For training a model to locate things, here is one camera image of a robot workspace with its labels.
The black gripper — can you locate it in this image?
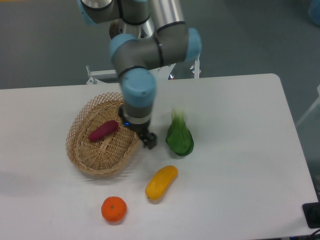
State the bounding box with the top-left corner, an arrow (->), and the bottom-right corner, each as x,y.
118,106 -> 157,150

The purple sweet potato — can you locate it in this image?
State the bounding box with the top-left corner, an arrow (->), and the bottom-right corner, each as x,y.
88,120 -> 119,142

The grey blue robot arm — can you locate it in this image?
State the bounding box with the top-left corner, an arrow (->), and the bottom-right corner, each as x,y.
77,0 -> 202,149

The woven wicker basket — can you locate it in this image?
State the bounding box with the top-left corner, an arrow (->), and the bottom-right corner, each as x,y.
66,92 -> 141,177

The green bok choy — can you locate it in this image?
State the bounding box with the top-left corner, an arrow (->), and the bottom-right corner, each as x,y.
165,108 -> 194,157

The yellow mango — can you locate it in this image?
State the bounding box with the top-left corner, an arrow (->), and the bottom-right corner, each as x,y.
144,165 -> 179,203

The orange tangerine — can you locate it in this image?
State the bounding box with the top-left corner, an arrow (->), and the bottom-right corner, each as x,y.
101,196 -> 127,223

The black device at table edge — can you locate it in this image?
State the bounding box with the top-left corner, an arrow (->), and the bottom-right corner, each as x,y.
302,202 -> 320,229

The blue object top right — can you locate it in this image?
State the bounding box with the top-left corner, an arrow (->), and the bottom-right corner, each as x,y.
308,0 -> 320,27

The white metal base frame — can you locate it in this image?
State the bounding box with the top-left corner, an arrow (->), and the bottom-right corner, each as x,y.
85,55 -> 202,85

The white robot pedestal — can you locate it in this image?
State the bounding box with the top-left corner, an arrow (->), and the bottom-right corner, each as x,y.
109,18 -> 123,40

